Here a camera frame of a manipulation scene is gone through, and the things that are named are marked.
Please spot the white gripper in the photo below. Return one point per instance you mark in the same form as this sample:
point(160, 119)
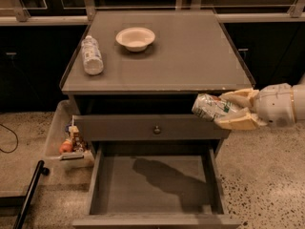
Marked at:
point(274, 105)

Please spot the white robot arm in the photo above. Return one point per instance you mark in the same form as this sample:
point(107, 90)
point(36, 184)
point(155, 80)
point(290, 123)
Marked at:
point(298, 104)

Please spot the round brass drawer knob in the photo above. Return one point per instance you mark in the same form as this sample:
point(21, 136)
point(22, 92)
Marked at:
point(157, 130)

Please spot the open grey middle drawer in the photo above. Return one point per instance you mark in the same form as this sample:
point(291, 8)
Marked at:
point(155, 187)

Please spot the grey drawer cabinet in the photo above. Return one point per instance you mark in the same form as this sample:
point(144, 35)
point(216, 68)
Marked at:
point(190, 54)

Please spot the grey top drawer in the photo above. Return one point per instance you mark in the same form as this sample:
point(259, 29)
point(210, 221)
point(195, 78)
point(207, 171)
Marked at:
point(136, 127)

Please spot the metal window railing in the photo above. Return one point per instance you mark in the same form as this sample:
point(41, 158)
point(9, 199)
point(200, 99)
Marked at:
point(227, 11)

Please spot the white paper bowl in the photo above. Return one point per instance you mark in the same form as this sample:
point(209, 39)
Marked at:
point(135, 39)

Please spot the clear plastic water bottle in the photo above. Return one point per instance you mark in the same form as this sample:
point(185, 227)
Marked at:
point(91, 56)

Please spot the brown snack package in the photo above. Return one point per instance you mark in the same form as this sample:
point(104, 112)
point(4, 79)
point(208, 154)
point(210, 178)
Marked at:
point(78, 144)

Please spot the orange toy fruit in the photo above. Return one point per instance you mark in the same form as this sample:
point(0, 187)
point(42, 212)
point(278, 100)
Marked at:
point(66, 147)

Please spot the clear plastic storage bin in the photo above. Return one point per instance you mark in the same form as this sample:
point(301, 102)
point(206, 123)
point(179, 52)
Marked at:
point(57, 135)

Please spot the black metal stand leg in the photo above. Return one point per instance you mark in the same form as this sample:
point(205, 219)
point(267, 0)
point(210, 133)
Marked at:
point(19, 205)

